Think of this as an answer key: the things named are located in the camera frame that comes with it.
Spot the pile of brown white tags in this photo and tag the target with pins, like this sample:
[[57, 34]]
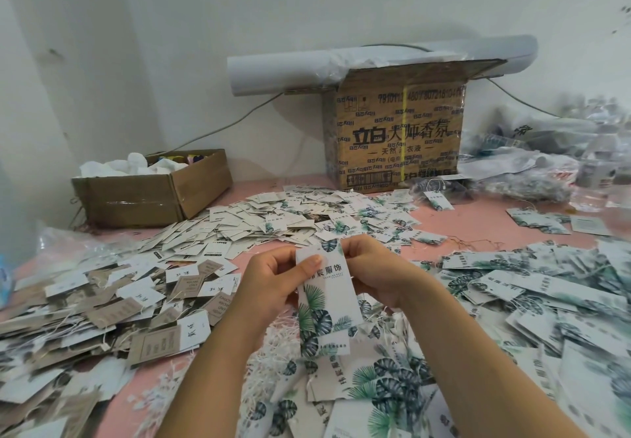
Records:
[[89, 332]]

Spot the pile of green leaf tags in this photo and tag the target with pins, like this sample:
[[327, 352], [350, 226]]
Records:
[[544, 326]]

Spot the white roll in plastic wrap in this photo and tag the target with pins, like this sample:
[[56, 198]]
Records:
[[291, 68]]

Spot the large printed cardboard box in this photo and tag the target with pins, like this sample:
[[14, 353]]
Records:
[[399, 132]]

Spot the clear plastic bag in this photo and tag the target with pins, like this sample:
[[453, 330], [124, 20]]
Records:
[[69, 245]]

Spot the heap of clear plastic bags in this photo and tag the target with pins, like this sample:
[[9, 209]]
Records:
[[562, 158]]

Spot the person's left forearm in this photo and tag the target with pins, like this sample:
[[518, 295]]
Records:
[[202, 393]]

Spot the blue tissue pack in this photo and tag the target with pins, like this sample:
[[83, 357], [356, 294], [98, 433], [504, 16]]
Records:
[[5, 280]]

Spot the white crumpled material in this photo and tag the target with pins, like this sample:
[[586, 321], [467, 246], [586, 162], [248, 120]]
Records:
[[132, 165]]

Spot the single white leaf print tag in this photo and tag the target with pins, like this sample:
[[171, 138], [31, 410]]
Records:
[[327, 300]]

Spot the person's right hand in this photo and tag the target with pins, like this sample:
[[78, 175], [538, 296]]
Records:
[[384, 270]]

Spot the small open cardboard box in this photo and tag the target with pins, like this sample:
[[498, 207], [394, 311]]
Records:
[[151, 191]]

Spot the heap of small tags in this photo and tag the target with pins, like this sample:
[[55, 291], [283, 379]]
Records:
[[286, 214]]

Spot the person's right forearm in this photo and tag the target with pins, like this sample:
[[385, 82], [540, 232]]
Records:
[[503, 374]]

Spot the person's left hand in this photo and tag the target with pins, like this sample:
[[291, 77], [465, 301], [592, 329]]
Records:
[[261, 290]]

